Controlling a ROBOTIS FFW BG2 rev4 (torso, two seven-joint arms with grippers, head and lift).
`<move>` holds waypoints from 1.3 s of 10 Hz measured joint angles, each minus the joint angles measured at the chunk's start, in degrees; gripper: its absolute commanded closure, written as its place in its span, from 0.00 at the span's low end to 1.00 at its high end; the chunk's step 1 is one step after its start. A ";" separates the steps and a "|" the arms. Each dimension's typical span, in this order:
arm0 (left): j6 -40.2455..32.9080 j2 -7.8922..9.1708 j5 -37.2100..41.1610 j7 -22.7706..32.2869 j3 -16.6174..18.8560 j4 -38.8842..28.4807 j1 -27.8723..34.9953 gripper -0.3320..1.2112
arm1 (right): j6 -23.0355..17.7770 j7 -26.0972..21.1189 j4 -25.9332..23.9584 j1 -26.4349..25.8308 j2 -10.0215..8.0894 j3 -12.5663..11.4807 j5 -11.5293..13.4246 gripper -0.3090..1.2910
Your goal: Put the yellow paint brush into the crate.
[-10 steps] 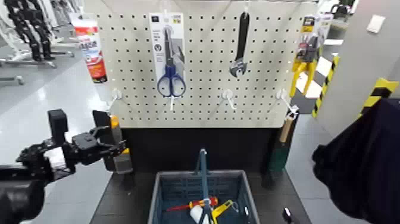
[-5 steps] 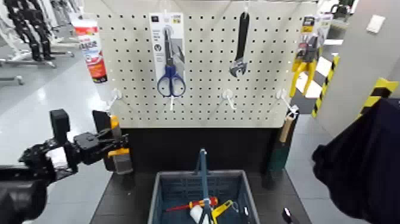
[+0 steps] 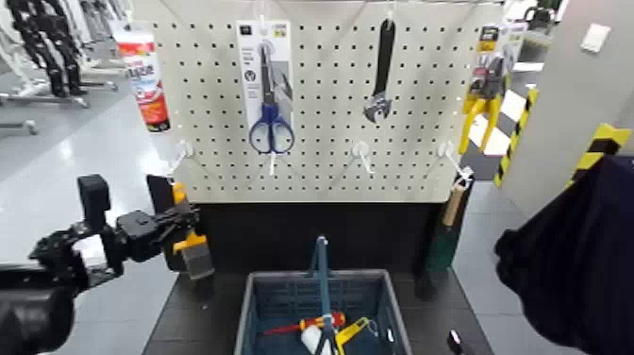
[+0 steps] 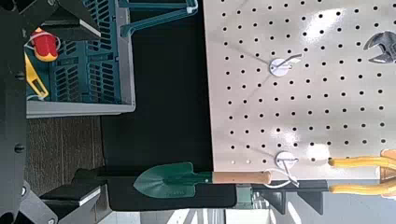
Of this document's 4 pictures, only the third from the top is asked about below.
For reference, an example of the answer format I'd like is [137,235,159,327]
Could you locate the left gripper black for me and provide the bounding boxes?
[115,205,201,264]

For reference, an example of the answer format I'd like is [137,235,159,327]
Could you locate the yellow and grey scraper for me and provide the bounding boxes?
[170,182,217,280]

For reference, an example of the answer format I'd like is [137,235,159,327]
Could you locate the blue grey plastic crate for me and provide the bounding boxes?
[234,235,414,355]

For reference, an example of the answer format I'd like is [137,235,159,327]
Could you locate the yellow utility knife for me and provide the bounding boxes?
[335,316,373,355]

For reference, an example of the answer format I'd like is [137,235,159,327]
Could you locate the red screwdriver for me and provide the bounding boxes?
[262,311,347,337]

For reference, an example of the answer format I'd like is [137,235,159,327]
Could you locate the black back panel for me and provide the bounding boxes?
[146,174,475,301]

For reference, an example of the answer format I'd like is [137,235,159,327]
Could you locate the blue scissors in white package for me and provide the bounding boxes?
[236,19,297,156]

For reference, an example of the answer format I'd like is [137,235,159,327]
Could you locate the red and white tube package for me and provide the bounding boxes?
[109,20,173,134]

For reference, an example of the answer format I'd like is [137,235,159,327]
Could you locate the dark navy cloth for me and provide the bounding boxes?
[493,154,634,355]

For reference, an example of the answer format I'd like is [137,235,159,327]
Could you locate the white metal pegboard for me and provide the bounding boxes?
[133,0,505,204]

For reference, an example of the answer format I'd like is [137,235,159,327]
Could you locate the long yellow black hazard strip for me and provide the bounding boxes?
[493,88,540,188]

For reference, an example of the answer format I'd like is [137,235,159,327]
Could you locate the black robot on stand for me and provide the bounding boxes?
[6,0,90,98]

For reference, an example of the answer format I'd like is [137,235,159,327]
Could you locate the short yellow black hazard strip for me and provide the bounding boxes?
[566,123,634,188]

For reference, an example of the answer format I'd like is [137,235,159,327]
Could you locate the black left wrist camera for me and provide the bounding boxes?
[76,174,113,230]

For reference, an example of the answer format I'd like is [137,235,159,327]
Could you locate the green trowel with wooden handle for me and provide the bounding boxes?
[426,184,470,279]

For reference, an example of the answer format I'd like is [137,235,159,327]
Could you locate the yellow handled pliers in package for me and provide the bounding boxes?
[458,24,529,156]

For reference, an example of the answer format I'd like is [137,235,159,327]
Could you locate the black handled adjustable wrench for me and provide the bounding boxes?
[362,18,397,125]

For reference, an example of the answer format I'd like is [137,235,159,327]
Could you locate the white wall plate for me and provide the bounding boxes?
[580,23,613,55]

